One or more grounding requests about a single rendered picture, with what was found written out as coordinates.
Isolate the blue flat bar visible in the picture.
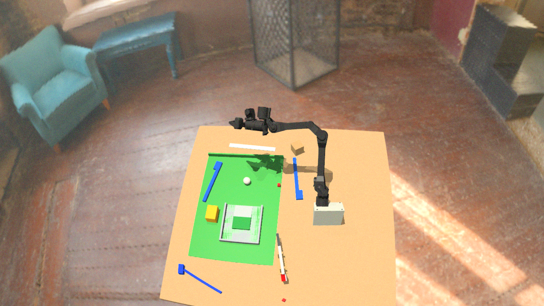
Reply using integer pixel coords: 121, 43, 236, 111
293, 157, 303, 200
202, 161, 222, 202

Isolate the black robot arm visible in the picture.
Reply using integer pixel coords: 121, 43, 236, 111
244, 107, 329, 207

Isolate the green mat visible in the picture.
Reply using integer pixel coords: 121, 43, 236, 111
188, 156, 284, 266

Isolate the white flat bar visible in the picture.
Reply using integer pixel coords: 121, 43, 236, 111
229, 143, 276, 151

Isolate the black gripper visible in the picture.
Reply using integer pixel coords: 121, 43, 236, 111
229, 117, 257, 130

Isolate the blue golf putter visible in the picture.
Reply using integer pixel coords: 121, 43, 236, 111
178, 264, 222, 294

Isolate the tan cube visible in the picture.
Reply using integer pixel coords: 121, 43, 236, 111
291, 140, 304, 156

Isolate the yellow block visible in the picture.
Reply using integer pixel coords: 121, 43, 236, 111
205, 205, 219, 223

